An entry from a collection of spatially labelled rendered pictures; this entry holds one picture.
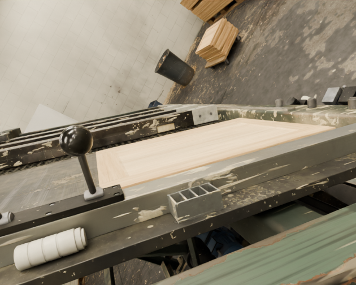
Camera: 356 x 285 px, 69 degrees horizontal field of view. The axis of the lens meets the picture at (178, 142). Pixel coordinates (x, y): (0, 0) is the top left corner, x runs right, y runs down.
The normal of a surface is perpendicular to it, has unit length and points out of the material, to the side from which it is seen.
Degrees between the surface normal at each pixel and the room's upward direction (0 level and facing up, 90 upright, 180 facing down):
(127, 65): 90
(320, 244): 51
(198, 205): 89
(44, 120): 90
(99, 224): 90
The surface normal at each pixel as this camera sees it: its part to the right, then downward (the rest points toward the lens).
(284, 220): -0.18, -0.96
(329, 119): -0.93, 0.23
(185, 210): 0.31, 0.11
